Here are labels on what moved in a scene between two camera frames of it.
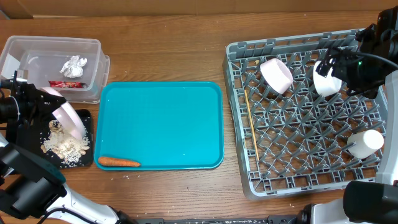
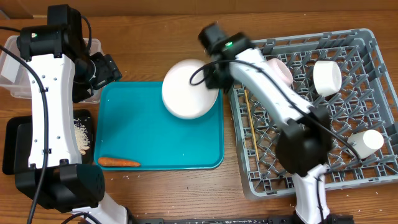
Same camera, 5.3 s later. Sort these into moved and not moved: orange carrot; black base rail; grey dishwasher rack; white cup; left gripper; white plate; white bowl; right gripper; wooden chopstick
Moved: right gripper; left gripper; white plate
Not moved: wooden chopstick; grey dishwasher rack; black base rail; white cup; white bowl; orange carrot
